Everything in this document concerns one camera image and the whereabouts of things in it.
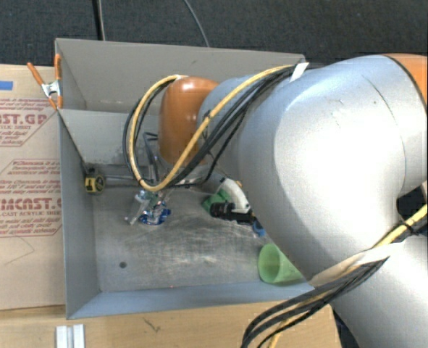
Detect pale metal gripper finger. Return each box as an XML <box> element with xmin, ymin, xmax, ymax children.
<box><xmin>124</xmin><ymin>193</ymin><xmax>146</xmax><ymax>226</ymax></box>
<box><xmin>138</xmin><ymin>198</ymin><xmax>162</xmax><ymax>223</ymax></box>

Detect yellow and black tape measure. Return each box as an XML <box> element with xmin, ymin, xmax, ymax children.
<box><xmin>84</xmin><ymin>174</ymin><xmax>106</xmax><ymax>195</ymax></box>

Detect grey metal bin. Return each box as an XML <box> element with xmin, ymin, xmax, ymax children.
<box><xmin>54</xmin><ymin>37</ymin><xmax>316</xmax><ymax>320</ymax></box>

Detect green rounded object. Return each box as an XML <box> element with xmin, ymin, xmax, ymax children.
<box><xmin>201</xmin><ymin>188</ymin><xmax>231</xmax><ymax>214</ymax></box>

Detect brown cardboard board red print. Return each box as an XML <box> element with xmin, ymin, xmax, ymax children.
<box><xmin>0</xmin><ymin>62</ymin><xmax>67</xmax><ymax>312</ymax></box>

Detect small blue object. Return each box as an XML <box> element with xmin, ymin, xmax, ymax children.
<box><xmin>252</xmin><ymin>218</ymin><xmax>267</xmax><ymax>239</ymax></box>

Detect green plastic cup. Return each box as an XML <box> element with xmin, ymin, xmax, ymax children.
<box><xmin>257</xmin><ymin>243</ymin><xmax>305</xmax><ymax>285</ymax></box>

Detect black cylinder on white bracket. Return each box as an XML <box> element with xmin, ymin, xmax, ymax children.
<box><xmin>209</xmin><ymin>177</ymin><xmax>256</xmax><ymax>226</ymax></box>

